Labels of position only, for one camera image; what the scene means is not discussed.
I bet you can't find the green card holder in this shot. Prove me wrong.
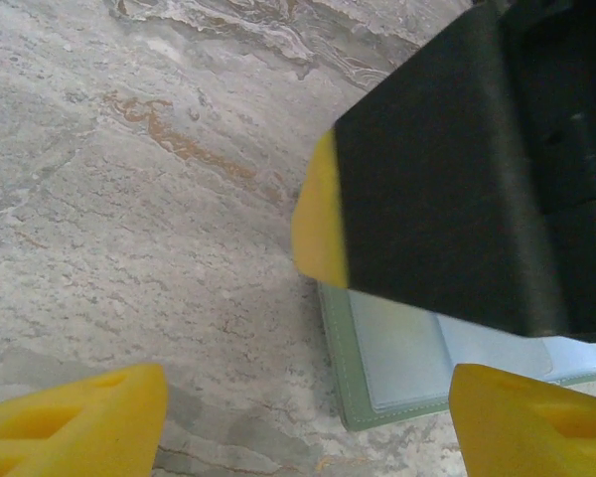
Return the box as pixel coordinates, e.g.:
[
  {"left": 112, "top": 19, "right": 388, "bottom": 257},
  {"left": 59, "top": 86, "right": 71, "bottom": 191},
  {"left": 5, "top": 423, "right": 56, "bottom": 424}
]
[{"left": 317, "top": 280, "right": 596, "bottom": 433}]

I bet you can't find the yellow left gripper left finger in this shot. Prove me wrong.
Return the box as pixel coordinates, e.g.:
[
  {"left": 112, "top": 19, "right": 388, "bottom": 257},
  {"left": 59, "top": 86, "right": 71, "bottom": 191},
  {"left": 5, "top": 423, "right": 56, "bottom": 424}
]
[{"left": 0, "top": 362, "right": 169, "bottom": 477}]

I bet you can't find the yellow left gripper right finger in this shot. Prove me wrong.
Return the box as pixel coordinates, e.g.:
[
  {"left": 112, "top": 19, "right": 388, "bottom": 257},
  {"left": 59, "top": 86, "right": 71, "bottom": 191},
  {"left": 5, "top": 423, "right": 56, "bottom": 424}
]
[{"left": 449, "top": 363, "right": 596, "bottom": 477}]

